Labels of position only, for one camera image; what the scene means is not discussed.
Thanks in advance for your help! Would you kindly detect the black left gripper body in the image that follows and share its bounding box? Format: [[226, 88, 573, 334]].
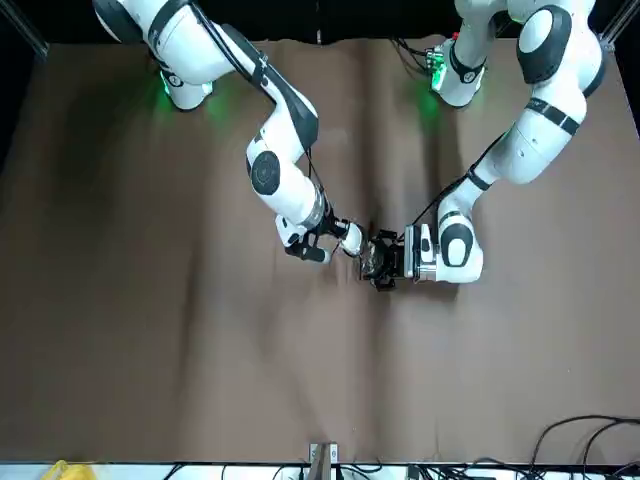
[[387, 239, 407, 279]]

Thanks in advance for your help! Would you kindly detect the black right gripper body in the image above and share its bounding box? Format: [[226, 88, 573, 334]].
[[324, 212, 351, 239]]

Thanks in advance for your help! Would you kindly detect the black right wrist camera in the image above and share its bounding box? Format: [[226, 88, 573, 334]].
[[283, 228, 332, 265]]

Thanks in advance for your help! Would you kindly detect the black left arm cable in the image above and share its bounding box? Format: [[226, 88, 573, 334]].
[[410, 130, 509, 230]]

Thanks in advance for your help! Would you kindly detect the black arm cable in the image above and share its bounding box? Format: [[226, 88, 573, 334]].
[[410, 130, 509, 230], [192, 0, 351, 226]]

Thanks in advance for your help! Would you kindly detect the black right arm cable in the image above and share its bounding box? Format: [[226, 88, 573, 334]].
[[192, 0, 351, 226]]

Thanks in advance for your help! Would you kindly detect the black base cable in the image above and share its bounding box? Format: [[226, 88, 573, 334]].
[[392, 37, 432, 71]]

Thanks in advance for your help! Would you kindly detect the silver camera post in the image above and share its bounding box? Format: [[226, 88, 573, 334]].
[[308, 441, 339, 480]]

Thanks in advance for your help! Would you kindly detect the black desk cable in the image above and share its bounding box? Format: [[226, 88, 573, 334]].
[[581, 421, 640, 465], [529, 413, 640, 465]]

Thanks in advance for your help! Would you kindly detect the aluminium frame strut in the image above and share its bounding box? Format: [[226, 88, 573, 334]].
[[0, 0, 49, 57], [597, 0, 640, 51]]

